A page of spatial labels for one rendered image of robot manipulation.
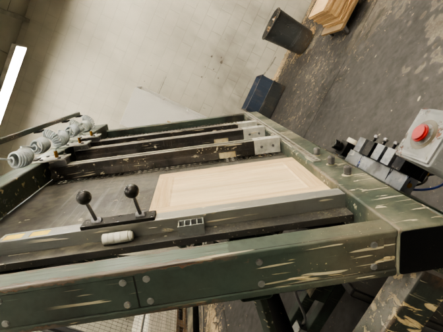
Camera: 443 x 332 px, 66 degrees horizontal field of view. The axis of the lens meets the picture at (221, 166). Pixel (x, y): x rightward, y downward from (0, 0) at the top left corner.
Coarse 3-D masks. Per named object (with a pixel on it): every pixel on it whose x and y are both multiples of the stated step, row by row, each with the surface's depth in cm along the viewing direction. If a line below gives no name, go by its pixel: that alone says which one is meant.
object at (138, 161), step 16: (208, 144) 164; (224, 144) 160; (240, 144) 161; (256, 144) 161; (272, 144) 162; (48, 160) 153; (64, 160) 156; (96, 160) 159; (112, 160) 158; (128, 160) 158; (144, 160) 159; (160, 160) 160; (176, 160) 160; (192, 160) 161; (208, 160) 162; (64, 176) 158; (80, 176) 158
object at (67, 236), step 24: (312, 192) 98; (336, 192) 96; (168, 216) 93; (192, 216) 92; (216, 216) 93; (240, 216) 94; (264, 216) 94; (0, 240) 91; (24, 240) 90; (48, 240) 91; (72, 240) 91; (96, 240) 92
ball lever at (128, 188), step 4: (128, 184) 86; (132, 184) 85; (128, 188) 85; (132, 188) 85; (136, 188) 85; (124, 192) 85; (128, 192) 84; (132, 192) 85; (136, 192) 85; (128, 196) 85; (132, 196) 85; (136, 200) 89; (136, 204) 90; (136, 208) 91; (136, 212) 93; (140, 212) 92; (144, 212) 93; (136, 216) 93; (140, 216) 93
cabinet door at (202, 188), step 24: (216, 168) 142; (240, 168) 139; (264, 168) 135; (288, 168) 131; (168, 192) 119; (192, 192) 117; (216, 192) 114; (240, 192) 112; (264, 192) 109; (288, 192) 106
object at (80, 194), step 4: (80, 192) 84; (84, 192) 84; (88, 192) 85; (76, 196) 84; (80, 196) 84; (84, 196) 84; (88, 196) 85; (76, 200) 84; (80, 200) 84; (84, 200) 84; (88, 200) 85; (84, 204) 85; (88, 204) 87; (88, 208) 88; (92, 212) 90; (92, 216) 91; (92, 220) 92; (96, 220) 92; (100, 220) 92
